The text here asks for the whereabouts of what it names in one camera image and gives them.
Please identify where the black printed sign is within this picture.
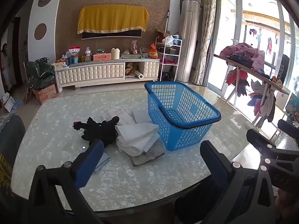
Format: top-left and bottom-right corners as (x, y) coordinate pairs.
(277, 54), (290, 86)

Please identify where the white shelf rack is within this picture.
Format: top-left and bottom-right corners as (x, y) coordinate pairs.
(155, 36), (183, 81)

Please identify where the mop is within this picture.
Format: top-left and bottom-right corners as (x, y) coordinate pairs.
(164, 10), (170, 33)

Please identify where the colourful printed box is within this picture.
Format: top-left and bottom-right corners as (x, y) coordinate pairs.
(284, 93), (299, 116)

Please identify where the patterned curtain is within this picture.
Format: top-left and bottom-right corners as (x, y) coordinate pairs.
(193, 0), (217, 86)

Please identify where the blue plastic basket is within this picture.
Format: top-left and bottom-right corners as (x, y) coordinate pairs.
(144, 81), (221, 151)

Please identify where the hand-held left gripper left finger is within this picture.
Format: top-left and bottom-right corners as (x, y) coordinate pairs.
(23, 139), (106, 224)

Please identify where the dark cloth with yellow print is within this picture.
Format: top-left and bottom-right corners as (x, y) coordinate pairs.
(0, 114), (27, 217)

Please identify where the yellow cloth covered tv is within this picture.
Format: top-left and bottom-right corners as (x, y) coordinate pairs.
(77, 4), (149, 34)

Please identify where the light blue cloth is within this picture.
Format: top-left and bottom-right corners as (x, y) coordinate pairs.
(94, 152), (112, 173)

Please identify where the black television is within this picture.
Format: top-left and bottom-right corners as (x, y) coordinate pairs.
(81, 29), (142, 40)

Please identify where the white quilted cloth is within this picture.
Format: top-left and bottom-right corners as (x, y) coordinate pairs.
(115, 122), (160, 150)

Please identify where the floor standing air conditioner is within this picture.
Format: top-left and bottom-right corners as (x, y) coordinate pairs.
(178, 0), (203, 83)

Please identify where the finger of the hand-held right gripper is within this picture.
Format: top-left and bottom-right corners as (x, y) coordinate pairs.
(278, 119), (299, 136)
(246, 128), (299, 171)

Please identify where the grey square mat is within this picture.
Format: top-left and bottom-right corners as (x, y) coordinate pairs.
(131, 145), (165, 167)

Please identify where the white fluffy cloth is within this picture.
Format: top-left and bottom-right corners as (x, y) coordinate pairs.
(103, 111), (136, 127)

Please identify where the wooden clothes rack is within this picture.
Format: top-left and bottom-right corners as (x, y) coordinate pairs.
(213, 52), (290, 127)

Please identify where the pile of pink clothes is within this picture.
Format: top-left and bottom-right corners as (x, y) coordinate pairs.
(220, 42), (266, 71)

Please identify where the orange bag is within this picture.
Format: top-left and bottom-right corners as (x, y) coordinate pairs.
(149, 43), (158, 59)

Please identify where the open cardboard box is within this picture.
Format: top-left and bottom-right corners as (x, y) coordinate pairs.
(155, 29), (171, 38)

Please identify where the dark green bag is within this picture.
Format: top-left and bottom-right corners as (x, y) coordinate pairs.
(25, 57), (57, 89)

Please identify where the white folded cloth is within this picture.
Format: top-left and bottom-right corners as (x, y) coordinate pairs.
(116, 136), (161, 157)

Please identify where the hanging laundry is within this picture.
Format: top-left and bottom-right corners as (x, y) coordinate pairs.
(249, 27), (280, 55)

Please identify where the red and white packet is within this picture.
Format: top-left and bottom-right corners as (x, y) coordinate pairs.
(68, 46), (81, 58)

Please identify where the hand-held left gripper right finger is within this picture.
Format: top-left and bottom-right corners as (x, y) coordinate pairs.
(200, 141), (281, 224)

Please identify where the cream tufted television cabinet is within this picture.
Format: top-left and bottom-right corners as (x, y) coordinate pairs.
(55, 59), (161, 93)

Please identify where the black garment with red tag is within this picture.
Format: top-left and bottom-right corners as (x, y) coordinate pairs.
(73, 116), (120, 149)

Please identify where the white plastic bag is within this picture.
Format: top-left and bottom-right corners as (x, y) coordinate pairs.
(165, 35), (180, 46)

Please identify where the pink box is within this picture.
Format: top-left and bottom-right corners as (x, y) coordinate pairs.
(93, 53), (112, 62)

